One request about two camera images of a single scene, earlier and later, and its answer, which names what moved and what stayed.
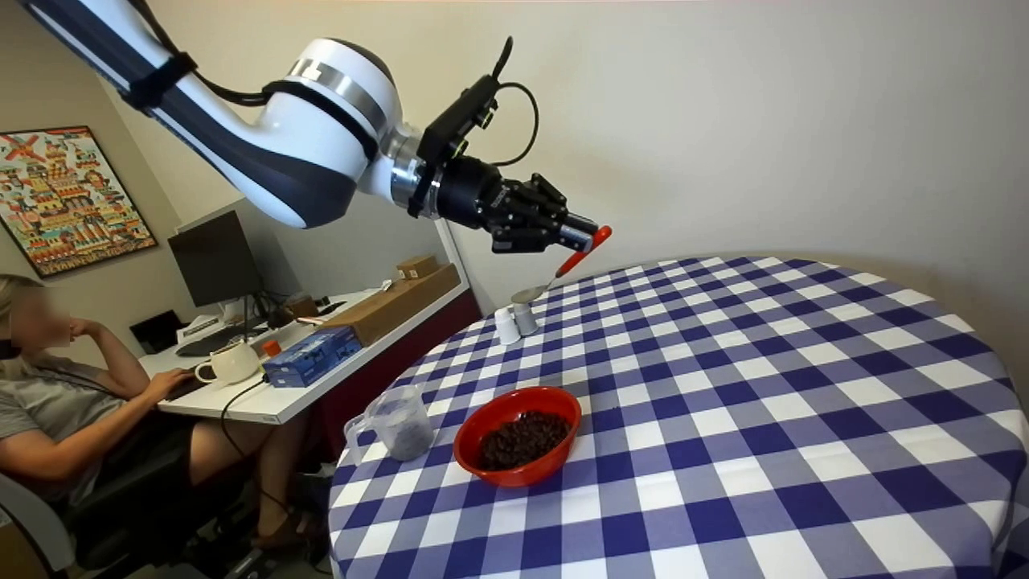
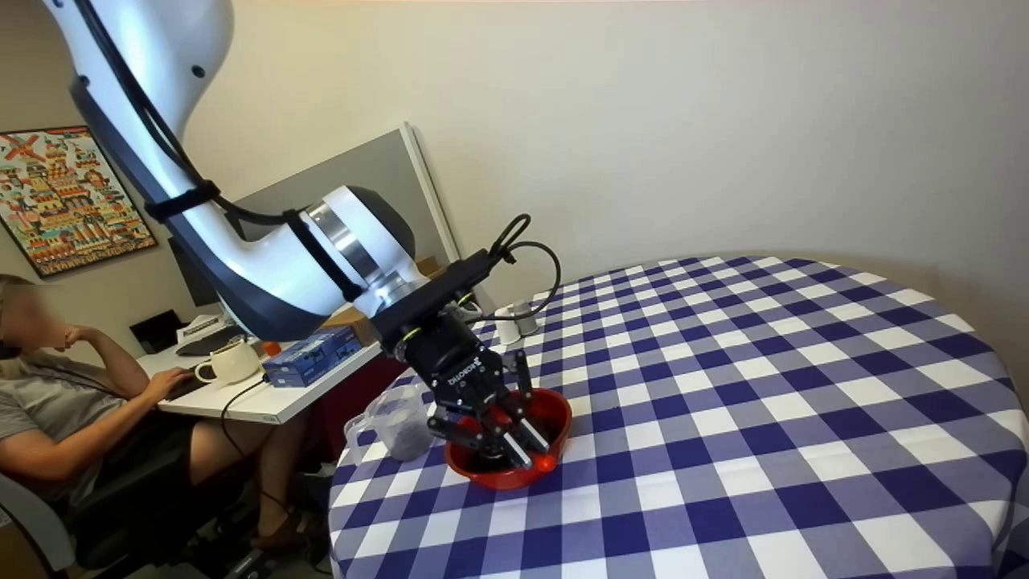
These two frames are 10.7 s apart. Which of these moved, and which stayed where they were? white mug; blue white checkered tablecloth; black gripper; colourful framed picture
Moved: black gripper
Stayed: blue white checkered tablecloth; white mug; colourful framed picture
